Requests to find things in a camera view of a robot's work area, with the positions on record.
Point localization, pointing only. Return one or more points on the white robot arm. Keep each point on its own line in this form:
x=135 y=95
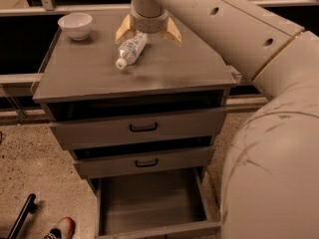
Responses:
x=270 y=179

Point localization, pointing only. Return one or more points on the black top drawer handle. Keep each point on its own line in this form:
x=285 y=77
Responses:
x=143 y=128

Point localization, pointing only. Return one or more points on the grey middle drawer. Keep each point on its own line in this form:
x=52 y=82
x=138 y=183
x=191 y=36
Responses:
x=117 y=165

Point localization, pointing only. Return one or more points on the white ceramic bowl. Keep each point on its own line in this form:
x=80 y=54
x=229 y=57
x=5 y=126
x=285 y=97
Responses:
x=77 y=26

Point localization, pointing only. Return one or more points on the grey bottom drawer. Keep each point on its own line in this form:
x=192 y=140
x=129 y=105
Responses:
x=166 y=204

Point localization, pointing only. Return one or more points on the grey drawer cabinet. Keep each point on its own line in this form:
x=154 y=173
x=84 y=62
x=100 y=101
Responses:
x=81 y=82

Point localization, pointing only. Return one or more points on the grey top drawer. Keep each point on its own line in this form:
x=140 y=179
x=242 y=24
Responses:
x=89 y=133

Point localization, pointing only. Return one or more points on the black middle drawer handle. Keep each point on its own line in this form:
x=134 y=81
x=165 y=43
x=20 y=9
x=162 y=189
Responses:
x=146 y=163

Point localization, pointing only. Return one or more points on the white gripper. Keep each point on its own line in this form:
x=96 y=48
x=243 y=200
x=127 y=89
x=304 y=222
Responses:
x=149 y=25

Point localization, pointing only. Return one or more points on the metal window railing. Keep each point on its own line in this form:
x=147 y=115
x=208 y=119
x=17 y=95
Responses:
x=16 y=78

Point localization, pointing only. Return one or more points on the black drawer handle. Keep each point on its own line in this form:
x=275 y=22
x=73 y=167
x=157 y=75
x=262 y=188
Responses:
x=143 y=128
x=146 y=163

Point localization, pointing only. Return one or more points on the red white shoe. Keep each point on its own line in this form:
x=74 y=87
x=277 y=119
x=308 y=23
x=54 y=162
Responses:
x=64 y=229

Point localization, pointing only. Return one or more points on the grey drawer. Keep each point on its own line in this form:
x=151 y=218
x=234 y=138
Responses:
x=117 y=165
x=89 y=133
x=166 y=204

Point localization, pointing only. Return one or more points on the clear plastic water bottle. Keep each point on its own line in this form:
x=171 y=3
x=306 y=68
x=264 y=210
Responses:
x=130 y=50

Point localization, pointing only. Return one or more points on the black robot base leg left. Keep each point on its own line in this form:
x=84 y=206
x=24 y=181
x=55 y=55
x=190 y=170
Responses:
x=28 y=207

